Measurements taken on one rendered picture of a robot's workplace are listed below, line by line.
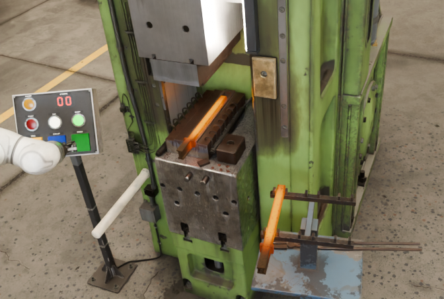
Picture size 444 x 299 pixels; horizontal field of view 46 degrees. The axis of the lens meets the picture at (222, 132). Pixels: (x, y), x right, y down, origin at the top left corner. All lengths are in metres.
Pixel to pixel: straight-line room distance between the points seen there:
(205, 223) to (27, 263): 1.31
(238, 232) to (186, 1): 1.03
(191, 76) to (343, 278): 0.94
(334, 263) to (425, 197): 1.44
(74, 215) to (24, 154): 1.74
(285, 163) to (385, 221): 1.15
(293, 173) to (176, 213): 0.57
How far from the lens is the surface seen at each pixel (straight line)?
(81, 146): 2.27
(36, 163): 1.76
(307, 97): 2.01
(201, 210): 2.32
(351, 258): 2.12
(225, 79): 2.52
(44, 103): 2.31
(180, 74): 1.99
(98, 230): 2.39
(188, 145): 2.14
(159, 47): 1.98
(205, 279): 2.72
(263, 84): 2.00
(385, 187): 3.45
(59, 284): 3.12
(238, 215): 2.24
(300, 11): 1.86
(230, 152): 2.10
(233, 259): 2.47
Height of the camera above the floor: 2.27
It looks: 35 degrees down
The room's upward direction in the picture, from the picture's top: 6 degrees counter-clockwise
